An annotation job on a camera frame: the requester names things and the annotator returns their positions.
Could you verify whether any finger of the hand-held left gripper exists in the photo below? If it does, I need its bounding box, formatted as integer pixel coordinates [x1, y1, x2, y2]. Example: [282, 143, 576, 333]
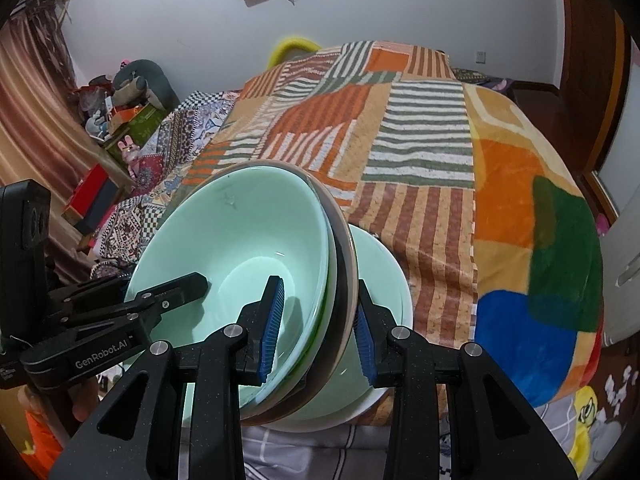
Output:
[49, 276, 133, 316]
[47, 272, 209, 334]

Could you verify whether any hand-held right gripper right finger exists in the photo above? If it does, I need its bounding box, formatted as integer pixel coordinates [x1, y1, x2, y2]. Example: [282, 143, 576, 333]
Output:
[354, 285, 578, 480]

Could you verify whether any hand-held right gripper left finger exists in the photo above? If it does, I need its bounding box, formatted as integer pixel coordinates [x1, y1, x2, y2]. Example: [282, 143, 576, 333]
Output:
[50, 275, 286, 480]

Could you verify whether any mint green plate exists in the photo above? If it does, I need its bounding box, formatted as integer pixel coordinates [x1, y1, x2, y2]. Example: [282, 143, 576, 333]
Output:
[280, 224, 415, 423]

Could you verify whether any mint green bowl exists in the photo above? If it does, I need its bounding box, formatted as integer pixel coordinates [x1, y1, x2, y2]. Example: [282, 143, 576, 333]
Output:
[122, 162, 333, 411]

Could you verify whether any pink bowl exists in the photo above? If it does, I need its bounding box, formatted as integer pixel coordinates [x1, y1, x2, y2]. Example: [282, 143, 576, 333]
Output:
[200, 159, 360, 423]

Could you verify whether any white plate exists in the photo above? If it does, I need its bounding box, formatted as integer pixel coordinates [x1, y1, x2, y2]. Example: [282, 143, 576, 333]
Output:
[250, 390, 396, 430]

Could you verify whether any white bowl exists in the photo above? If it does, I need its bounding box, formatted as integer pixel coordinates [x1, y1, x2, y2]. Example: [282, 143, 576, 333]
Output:
[240, 160, 341, 416]

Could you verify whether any person's left hand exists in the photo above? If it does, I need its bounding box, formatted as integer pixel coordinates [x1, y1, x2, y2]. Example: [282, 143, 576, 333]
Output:
[17, 375, 106, 423]

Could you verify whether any striped orange blanket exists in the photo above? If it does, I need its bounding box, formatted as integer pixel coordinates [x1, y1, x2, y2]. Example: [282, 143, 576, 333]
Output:
[182, 40, 478, 428]

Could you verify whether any pink rabbit toy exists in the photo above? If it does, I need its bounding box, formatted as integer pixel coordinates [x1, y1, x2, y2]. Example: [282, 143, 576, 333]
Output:
[117, 135, 143, 176]

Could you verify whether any orange printed cloth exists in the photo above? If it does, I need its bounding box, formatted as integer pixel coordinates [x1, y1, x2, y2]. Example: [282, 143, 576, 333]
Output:
[20, 407, 71, 466]

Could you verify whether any striped brown curtain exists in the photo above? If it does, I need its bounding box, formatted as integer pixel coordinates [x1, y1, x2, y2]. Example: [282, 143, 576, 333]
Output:
[0, 0, 133, 286]

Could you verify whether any patterned quilt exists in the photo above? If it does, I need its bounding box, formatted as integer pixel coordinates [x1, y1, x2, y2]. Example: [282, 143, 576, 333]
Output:
[92, 90, 241, 281]

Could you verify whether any pile of toys and bags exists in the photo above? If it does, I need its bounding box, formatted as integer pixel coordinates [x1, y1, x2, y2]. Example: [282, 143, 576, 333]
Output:
[75, 72, 123, 141]

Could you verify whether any colour block fleece blanket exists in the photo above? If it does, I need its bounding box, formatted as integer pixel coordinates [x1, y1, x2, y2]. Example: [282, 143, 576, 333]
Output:
[462, 82, 606, 408]

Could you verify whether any yellow foam tube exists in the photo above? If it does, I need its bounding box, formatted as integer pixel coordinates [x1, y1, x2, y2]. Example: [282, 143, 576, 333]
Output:
[266, 35, 321, 68]

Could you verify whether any dark backpack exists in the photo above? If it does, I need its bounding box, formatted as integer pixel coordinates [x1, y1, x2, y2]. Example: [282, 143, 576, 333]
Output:
[452, 67, 516, 93]

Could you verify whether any white sliding door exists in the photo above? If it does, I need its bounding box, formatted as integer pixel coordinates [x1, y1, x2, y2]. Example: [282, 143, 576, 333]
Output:
[597, 35, 640, 221]

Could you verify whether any wooden door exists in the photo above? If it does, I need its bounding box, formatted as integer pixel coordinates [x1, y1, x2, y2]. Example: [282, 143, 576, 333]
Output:
[555, 0, 633, 211]

